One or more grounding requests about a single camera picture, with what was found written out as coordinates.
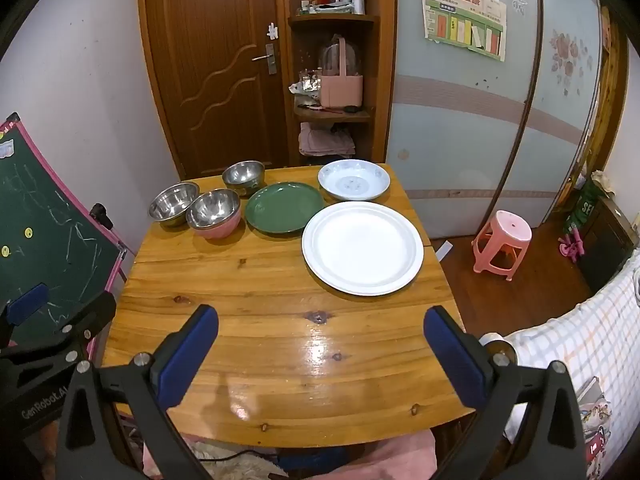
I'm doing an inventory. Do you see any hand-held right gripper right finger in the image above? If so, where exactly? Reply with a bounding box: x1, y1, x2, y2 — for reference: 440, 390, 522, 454
423, 305, 588, 480

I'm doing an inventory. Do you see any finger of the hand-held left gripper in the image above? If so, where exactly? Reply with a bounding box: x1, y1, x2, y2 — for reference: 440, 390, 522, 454
0, 291, 117, 367
0, 283, 50, 349

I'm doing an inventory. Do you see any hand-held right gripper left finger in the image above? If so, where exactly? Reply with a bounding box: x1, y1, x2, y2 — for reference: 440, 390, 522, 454
56, 304, 220, 480

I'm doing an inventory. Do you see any pink steel bowl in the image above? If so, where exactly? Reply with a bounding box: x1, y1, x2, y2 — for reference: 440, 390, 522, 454
185, 188, 242, 239

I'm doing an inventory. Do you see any green plate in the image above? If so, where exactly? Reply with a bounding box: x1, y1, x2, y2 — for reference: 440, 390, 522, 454
244, 181, 326, 236

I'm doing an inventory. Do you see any small steel bowl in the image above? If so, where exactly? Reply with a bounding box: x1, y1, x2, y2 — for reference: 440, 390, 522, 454
221, 160, 266, 197

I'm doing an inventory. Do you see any blue floral plate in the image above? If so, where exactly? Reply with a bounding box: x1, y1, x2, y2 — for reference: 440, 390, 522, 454
318, 159, 391, 202

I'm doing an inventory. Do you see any pink framed chalkboard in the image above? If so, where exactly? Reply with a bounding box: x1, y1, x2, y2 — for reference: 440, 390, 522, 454
0, 112, 133, 361

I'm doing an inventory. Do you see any pink plastic stool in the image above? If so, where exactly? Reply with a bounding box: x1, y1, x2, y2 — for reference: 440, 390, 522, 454
472, 210, 533, 281

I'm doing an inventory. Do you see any checked blanket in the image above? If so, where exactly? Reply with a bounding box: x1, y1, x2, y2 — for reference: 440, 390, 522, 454
502, 250, 640, 480

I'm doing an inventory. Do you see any dark wooden cabinet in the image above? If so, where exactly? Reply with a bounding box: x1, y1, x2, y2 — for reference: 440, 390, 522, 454
575, 195, 640, 296

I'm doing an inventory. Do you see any green bag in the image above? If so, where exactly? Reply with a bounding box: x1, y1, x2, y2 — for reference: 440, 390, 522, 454
565, 180, 603, 233

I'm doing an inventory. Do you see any sliding door wardrobe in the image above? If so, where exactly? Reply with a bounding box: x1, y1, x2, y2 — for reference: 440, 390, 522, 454
385, 0, 603, 241

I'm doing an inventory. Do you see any folded pink cloth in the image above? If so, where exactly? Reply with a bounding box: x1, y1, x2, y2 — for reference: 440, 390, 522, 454
299, 122, 357, 157

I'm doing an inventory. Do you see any brown wooden door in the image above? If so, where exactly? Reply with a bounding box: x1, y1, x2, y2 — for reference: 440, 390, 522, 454
137, 0, 289, 181

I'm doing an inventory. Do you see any pink basket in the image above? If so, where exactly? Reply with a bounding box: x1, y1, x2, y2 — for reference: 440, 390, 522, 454
320, 36, 364, 109

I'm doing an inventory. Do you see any crumpled foil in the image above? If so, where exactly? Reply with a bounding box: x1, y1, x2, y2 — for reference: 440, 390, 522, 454
289, 71, 323, 102

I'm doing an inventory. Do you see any wooden corner shelf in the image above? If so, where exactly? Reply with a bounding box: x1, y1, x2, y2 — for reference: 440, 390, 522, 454
280, 0, 398, 168

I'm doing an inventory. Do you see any metal door handle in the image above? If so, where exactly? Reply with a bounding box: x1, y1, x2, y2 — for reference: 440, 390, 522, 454
251, 44, 278, 76

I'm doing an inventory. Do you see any wall poster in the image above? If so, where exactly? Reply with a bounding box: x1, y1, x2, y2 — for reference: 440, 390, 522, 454
419, 0, 508, 62

